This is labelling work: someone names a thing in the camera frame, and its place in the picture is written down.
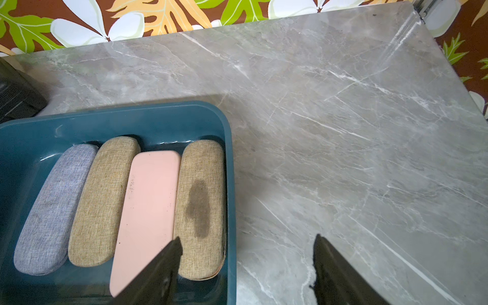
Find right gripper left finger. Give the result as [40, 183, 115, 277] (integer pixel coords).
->
[111, 237, 182, 304]

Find stained tan glasses case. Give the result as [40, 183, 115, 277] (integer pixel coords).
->
[174, 140, 226, 281]

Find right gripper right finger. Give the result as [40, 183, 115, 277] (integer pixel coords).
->
[311, 235, 389, 305]

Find black plastic tool case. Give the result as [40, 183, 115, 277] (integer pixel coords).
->
[0, 57, 48, 123]

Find tan fabric glasses case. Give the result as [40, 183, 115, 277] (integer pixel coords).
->
[68, 136, 141, 268]

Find pink hard glasses case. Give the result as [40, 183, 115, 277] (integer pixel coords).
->
[109, 151, 180, 296]

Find teal plastic storage box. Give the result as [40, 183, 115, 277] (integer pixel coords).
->
[1, 101, 236, 304]

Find lilac fabric glasses case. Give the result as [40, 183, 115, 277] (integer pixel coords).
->
[13, 144, 98, 276]

